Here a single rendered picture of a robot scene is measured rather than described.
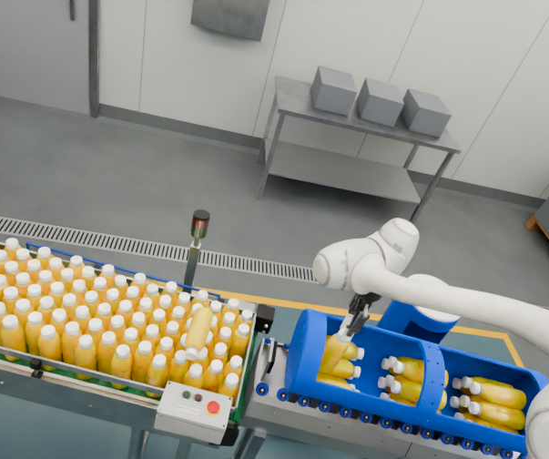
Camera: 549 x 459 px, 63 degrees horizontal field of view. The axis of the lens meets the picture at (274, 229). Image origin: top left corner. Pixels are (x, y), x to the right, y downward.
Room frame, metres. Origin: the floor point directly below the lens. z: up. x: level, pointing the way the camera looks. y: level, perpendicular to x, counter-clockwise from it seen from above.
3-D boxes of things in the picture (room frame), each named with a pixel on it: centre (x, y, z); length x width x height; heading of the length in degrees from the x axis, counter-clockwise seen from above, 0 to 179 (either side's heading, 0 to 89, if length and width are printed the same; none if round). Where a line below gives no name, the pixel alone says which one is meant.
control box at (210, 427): (0.67, 0.05, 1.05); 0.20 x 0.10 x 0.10; 94
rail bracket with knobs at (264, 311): (1.17, -0.07, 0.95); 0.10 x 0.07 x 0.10; 4
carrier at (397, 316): (1.55, -0.78, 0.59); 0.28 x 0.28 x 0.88
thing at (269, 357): (0.97, -0.13, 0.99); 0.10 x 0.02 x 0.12; 4
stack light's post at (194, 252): (1.31, 0.28, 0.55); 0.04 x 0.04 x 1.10; 4
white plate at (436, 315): (1.55, -0.78, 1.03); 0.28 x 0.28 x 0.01
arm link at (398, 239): (0.93, -0.30, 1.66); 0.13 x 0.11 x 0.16; 131
